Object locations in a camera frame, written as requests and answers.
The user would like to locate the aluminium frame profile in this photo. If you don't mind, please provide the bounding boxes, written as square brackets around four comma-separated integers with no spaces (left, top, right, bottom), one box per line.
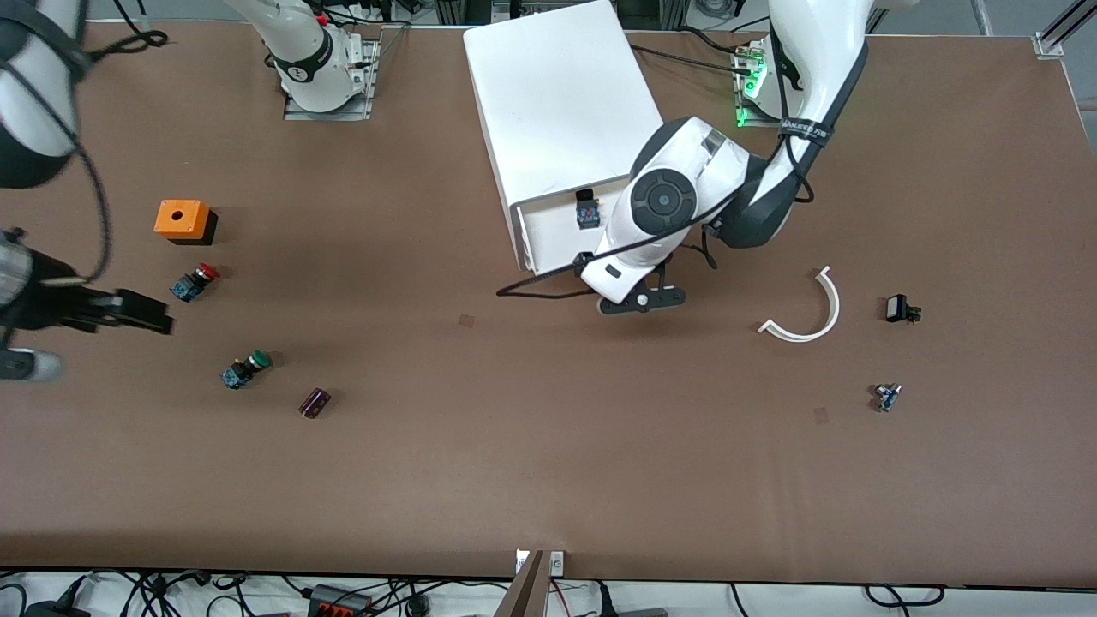
[1032,0,1097,60]

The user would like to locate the black power strip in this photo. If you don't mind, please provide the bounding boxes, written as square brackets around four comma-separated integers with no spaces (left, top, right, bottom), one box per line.
[306,583,376,617]

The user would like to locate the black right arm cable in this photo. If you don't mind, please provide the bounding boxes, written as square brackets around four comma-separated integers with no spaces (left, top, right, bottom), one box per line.
[47,0,171,286]

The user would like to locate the white drawer cabinet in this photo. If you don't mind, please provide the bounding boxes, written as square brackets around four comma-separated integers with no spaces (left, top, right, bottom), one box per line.
[463,0,669,260]

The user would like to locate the green push button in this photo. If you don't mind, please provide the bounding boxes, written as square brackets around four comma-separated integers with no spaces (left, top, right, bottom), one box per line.
[220,349,273,392]

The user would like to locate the orange box with hole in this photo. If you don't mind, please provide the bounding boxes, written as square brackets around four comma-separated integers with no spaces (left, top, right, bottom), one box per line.
[153,199,219,248]

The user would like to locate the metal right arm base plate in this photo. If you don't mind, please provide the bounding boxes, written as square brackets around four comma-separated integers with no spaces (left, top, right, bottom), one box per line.
[282,38,381,122]

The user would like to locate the black table cable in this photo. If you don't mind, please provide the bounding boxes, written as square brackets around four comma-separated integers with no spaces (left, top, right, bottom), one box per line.
[631,43,748,75]

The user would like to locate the white plastic drawer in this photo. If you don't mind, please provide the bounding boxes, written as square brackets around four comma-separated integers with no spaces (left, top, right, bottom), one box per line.
[511,173,638,276]

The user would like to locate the brown slanted board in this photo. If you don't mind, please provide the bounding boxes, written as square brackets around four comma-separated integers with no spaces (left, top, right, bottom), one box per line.
[494,549,547,617]

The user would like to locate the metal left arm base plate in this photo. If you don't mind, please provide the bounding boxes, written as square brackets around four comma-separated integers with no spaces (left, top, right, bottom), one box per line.
[734,43,786,130]

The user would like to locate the white curved bracket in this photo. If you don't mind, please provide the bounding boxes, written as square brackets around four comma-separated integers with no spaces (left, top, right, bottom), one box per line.
[757,265,842,344]

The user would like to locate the small metal edge bracket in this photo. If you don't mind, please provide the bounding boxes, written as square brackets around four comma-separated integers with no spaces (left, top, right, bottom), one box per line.
[514,549,566,576]

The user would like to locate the red push button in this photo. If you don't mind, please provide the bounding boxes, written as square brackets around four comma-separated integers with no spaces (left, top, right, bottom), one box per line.
[168,262,221,303]

